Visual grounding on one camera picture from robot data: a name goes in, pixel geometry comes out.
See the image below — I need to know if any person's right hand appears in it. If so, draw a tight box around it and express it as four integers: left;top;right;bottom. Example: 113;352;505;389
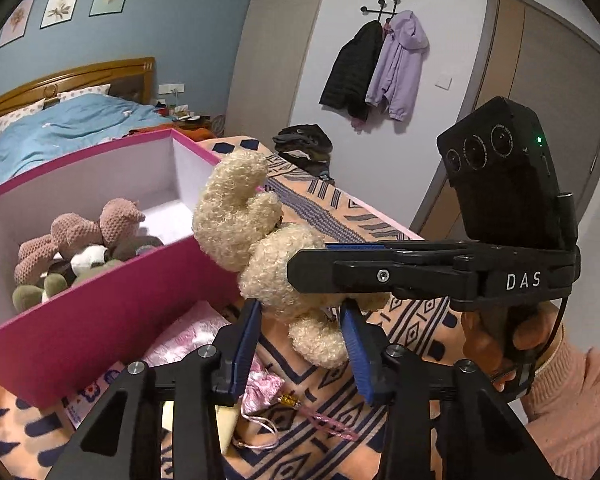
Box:
462;304;566;402

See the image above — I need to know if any pink cardboard box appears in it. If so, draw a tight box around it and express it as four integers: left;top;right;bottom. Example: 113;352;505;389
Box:
0;128;253;408

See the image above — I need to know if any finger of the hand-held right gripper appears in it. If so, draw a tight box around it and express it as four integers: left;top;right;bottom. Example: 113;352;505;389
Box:
286;247;483;311
324;239;481;261

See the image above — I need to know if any floral tissue packet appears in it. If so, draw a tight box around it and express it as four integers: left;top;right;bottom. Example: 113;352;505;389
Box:
62;365;126;428

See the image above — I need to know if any black puffer jacket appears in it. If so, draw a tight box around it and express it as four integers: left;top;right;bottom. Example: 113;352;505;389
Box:
319;21;385;122

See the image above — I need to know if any white flower wall picture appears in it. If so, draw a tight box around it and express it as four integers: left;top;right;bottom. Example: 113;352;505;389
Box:
40;0;84;29

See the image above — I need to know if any purple hooded jacket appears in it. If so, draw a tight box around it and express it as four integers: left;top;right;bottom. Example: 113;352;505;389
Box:
365;10;429;122

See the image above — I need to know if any black wall coat rack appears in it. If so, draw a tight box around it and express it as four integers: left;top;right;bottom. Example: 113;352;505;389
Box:
360;0;402;23

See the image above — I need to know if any cream curly plush toy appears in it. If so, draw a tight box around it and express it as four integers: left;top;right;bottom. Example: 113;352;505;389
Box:
191;149;391;368

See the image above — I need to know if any wooden bedside table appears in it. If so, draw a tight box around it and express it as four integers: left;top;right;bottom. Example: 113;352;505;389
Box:
152;100;213;131

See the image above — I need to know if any beige tall cabinet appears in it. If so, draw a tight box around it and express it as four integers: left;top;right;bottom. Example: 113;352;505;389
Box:
227;0;336;138

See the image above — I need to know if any white dotted pillow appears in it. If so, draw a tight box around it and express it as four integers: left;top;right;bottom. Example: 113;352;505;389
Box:
0;98;47;131
57;83;112;103

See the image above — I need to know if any pink floral drawstring pouch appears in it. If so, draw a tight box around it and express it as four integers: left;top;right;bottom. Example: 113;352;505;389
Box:
142;300;359;448

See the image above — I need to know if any blue duvet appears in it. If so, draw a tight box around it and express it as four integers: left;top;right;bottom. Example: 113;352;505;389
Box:
0;95;181;201

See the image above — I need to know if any brown room door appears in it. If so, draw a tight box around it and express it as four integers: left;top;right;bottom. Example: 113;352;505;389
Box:
410;0;600;241

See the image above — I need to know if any green plush toy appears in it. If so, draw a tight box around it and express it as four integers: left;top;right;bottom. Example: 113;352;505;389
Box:
12;237;166;312

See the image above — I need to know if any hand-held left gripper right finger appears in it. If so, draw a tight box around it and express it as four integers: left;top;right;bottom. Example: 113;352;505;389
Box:
340;305;556;480

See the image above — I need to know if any wooden headboard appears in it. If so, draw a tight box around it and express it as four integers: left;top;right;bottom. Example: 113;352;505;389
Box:
0;56;157;126

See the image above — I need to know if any dark clothes pile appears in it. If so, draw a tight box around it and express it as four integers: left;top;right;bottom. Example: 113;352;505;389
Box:
272;124;335;181

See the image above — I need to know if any pink crochet plush toy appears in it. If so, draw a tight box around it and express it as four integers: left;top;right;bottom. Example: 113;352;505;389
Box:
14;199;147;286

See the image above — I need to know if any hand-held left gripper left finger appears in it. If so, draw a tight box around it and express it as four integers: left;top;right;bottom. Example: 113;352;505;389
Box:
45;299;263;480

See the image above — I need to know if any pink flower wall picture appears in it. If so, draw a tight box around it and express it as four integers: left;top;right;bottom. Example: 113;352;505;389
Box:
0;0;37;49

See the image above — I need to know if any orange cloth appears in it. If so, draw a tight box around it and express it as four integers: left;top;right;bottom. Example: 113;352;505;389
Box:
127;122;216;143

